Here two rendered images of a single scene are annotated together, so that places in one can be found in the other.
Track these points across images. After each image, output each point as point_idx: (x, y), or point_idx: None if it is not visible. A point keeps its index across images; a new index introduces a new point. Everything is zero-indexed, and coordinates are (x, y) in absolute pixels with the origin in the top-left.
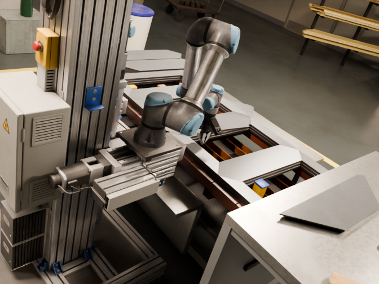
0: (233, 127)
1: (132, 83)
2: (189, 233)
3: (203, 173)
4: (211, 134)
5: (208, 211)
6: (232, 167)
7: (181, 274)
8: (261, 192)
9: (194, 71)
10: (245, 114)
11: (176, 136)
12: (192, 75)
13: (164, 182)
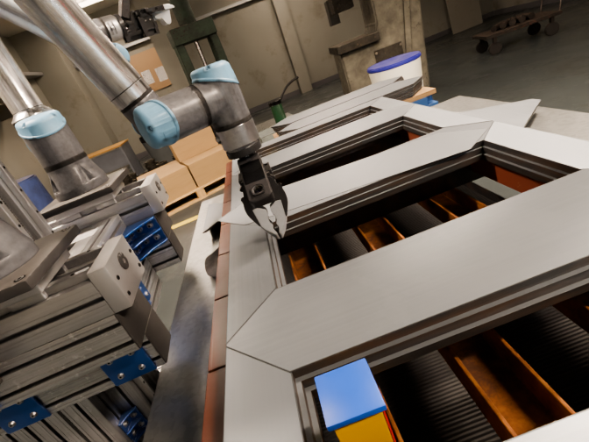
0: (415, 166)
1: (273, 152)
2: None
3: (215, 336)
4: (339, 202)
5: (323, 431)
6: (304, 304)
7: None
8: (353, 440)
9: (74, 47)
10: (481, 120)
11: (235, 231)
12: (84, 65)
13: (162, 359)
